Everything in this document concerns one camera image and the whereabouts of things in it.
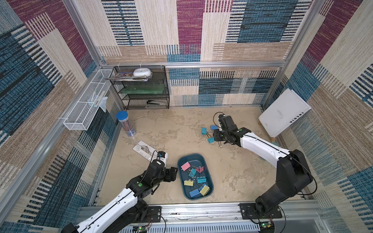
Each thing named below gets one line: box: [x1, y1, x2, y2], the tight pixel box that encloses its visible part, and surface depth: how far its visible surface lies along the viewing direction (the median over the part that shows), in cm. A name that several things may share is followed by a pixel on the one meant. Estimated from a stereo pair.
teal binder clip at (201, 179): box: [196, 176, 207, 184], surface depth 85 cm
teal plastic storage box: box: [177, 153, 215, 201], surface depth 85 cm
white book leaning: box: [258, 88, 312, 138], surface depth 91 cm
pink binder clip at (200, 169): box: [195, 166, 204, 174], surface depth 88 cm
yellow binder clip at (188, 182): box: [183, 179, 194, 187], surface depth 83 cm
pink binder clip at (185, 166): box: [180, 161, 191, 172], surface depth 89 cm
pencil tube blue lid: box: [116, 110, 137, 137], surface depth 96 cm
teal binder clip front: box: [188, 167, 197, 177], surface depth 87 cm
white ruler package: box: [132, 139, 167, 166], surface depth 98 cm
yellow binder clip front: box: [199, 184, 211, 197], surface depth 79 cm
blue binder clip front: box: [189, 188, 201, 198], surface depth 81 cm
